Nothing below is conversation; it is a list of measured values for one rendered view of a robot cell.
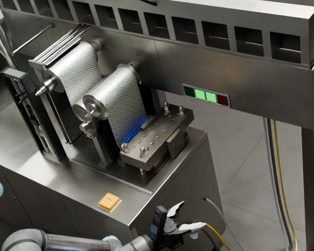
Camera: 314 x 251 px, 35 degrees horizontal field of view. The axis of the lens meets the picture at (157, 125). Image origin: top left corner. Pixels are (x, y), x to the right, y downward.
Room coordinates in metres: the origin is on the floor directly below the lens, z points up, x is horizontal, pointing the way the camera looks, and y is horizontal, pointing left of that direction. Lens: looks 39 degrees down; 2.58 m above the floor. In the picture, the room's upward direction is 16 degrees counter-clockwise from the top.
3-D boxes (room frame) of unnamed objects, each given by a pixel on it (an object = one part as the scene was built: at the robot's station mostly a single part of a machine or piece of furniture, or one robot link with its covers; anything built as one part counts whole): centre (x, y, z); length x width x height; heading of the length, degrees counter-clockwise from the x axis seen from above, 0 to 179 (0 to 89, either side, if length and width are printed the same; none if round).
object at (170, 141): (1.81, -0.07, 0.96); 0.10 x 0.03 x 0.11; 134
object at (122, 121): (1.92, 0.12, 1.11); 0.23 x 0.01 x 0.18; 134
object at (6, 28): (2.48, 0.67, 1.50); 0.14 x 0.14 x 0.06
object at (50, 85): (2.05, 0.44, 1.33); 0.06 x 0.06 x 0.06; 44
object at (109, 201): (1.61, 0.31, 0.91); 0.07 x 0.07 x 0.02; 44
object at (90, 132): (1.88, 0.30, 1.05); 0.06 x 0.05 x 0.31; 134
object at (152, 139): (1.87, 0.01, 1.00); 0.40 x 0.16 x 0.06; 134
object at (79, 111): (2.06, 0.24, 1.17); 0.26 x 0.12 x 0.12; 134
